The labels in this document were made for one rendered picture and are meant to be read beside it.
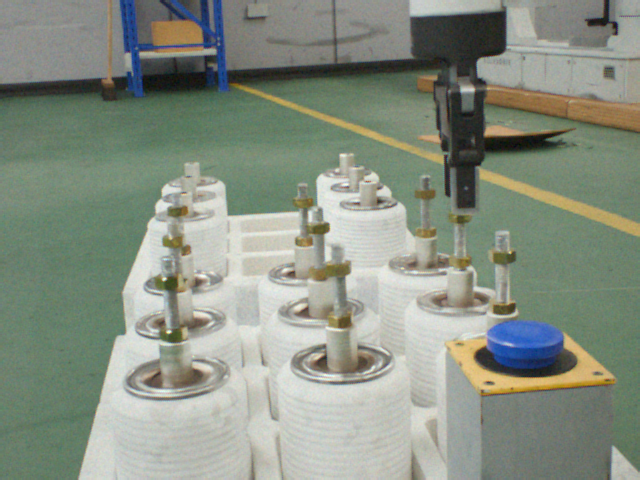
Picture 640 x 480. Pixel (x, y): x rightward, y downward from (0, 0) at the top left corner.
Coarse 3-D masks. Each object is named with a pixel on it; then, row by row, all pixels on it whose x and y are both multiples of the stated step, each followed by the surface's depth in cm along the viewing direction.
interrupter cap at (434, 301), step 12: (432, 288) 82; (444, 288) 82; (480, 288) 82; (420, 300) 79; (432, 300) 80; (444, 300) 80; (480, 300) 80; (432, 312) 77; (444, 312) 76; (456, 312) 76; (468, 312) 76; (480, 312) 76
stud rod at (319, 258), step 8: (312, 208) 76; (320, 208) 76; (312, 216) 76; (320, 216) 76; (312, 240) 77; (320, 240) 76; (320, 248) 77; (320, 256) 77; (320, 264) 77; (320, 280) 77
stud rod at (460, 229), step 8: (456, 224) 77; (464, 224) 77; (456, 232) 78; (464, 232) 78; (456, 240) 78; (464, 240) 78; (456, 248) 78; (464, 248) 78; (456, 256) 78; (464, 256) 78
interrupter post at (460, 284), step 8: (448, 272) 78; (456, 272) 78; (464, 272) 78; (472, 272) 78; (448, 280) 79; (456, 280) 78; (464, 280) 78; (472, 280) 78; (448, 288) 79; (456, 288) 78; (464, 288) 78; (472, 288) 78; (448, 296) 79; (456, 296) 78; (464, 296) 78; (472, 296) 79; (456, 304) 78; (464, 304) 78; (472, 304) 79
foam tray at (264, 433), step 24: (120, 336) 96; (240, 336) 95; (120, 360) 90; (264, 384) 82; (264, 408) 77; (432, 408) 76; (96, 432) 74; (264, 432) 73; (432, 432) 75; (96, 456) 70; (264, 456) 69; (432, 456) 68
